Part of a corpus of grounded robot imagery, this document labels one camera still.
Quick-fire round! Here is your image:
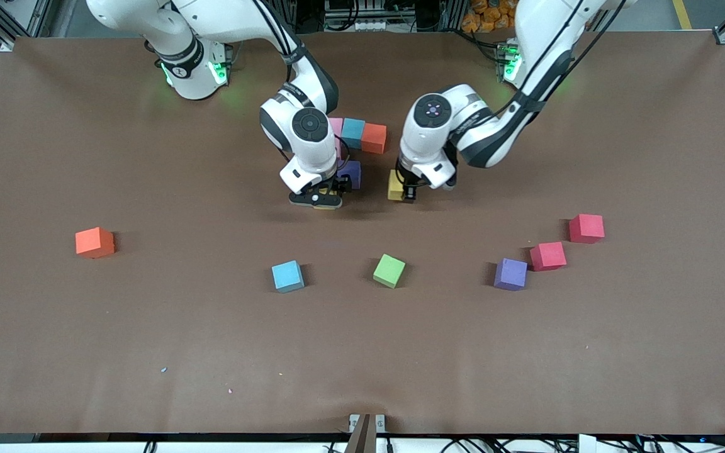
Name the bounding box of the purple foam cube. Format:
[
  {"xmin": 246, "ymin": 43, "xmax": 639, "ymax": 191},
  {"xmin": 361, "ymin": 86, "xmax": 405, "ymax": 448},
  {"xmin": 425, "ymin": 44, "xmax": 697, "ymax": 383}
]
[
  {"xmin": 337, "ymin": 160, "xmax": 363, "ymax": 191},
  {"xmin": 494, "ymin": 258, "xmax": 528, "ymax": 291}
]

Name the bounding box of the blue foam cube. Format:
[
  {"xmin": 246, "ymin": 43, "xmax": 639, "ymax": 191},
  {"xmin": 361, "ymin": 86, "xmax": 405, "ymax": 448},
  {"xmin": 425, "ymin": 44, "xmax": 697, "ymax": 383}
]
[
  {"xmin": 271, "ymin": 260, "xmax": 305, "ymax": 294},
  {"xmin": 341, "ymin": 118, "xmax": 366, "ymax": 150}
]

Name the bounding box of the orange foam cube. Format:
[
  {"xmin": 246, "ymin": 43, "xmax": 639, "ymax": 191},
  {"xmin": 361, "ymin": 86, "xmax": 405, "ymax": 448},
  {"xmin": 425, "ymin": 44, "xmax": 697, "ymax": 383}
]
[
  {"xmin": 361, "ymin": 123, "xmax": 388, "ymax": 155},
  {"xmin": 75, "ymin": 227, "xmax": 116, "ymax": 259}
]

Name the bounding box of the green foam cube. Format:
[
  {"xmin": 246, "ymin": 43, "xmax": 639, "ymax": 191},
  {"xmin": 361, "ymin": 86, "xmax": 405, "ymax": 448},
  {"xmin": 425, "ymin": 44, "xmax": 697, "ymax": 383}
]
[{"xmin": 373, "ymin": 254, "xmax": 407, "ymax": 289}]

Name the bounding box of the red foam cube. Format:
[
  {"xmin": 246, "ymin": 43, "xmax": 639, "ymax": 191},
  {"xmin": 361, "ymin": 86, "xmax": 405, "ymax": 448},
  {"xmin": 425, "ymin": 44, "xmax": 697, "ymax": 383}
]
[
  {"xmin": 529, "ymin": 242, "xmax": 568, "ymax": 272},
  {"xmin": 568, "ymin": 214, "xmax": 605, "ymax": 244}
]

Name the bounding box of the pile of orange objects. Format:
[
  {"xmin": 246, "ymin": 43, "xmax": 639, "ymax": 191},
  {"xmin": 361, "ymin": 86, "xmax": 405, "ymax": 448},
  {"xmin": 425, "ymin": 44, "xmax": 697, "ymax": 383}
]
[{"xmin": 461, "ymin": 0, "xmax": 520, "ymax": 33}]

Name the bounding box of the brown table cover sheet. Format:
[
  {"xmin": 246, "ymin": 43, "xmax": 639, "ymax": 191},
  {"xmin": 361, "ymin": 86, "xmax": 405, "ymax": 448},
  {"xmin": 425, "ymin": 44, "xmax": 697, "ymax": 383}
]
[{"xmin": 0, "ymin": 30, "xmax": 725, "ymax": 436}]

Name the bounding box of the metal equipment rack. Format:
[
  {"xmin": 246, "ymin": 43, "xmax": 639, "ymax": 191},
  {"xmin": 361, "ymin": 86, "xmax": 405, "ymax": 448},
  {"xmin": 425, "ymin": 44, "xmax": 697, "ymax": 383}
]
[{"xmin": 287, "ymin": 0, "xmax": 464, "ymax": 35}]

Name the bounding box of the metal table edge bracket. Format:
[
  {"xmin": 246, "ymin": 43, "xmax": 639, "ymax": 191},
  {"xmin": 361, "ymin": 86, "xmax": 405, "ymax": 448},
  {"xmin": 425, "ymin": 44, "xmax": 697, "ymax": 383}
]
[{"xmin": 345, "ymin": 413, "xmax": 386, "ymax": 453}]

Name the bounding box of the white table edge rail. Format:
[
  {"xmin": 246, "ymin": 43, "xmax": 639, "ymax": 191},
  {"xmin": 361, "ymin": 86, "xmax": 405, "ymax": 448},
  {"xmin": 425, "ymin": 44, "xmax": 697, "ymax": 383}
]
[{"xmin": 0, "ymin": 439, "xmax": 725, "ymax": 453}]

